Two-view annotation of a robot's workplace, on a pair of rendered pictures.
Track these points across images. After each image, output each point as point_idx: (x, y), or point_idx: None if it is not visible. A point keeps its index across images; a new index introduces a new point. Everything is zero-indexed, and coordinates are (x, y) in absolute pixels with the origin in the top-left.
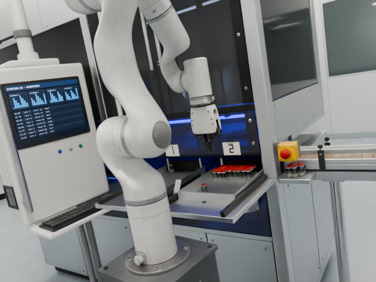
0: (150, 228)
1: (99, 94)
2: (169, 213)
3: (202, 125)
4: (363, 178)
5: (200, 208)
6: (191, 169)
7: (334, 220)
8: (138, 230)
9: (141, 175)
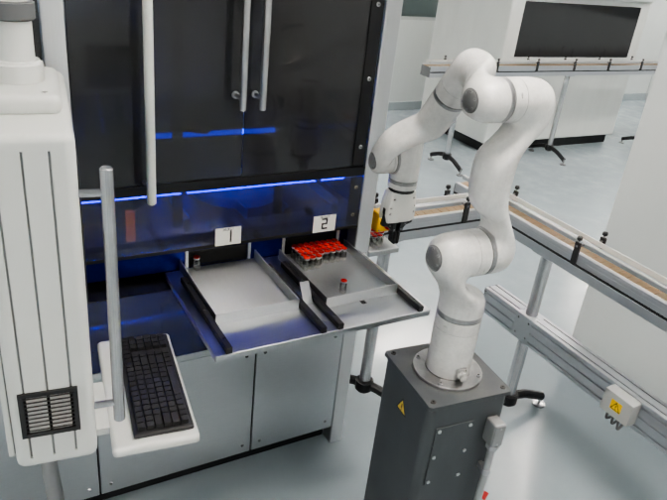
0: (476, 340)
1: None
2: None
3: (403, 213)
4: (421, 235)
5: (377, 310)
6: (227, 259)
7: None
8: (470, 346)
9: (477, 292)
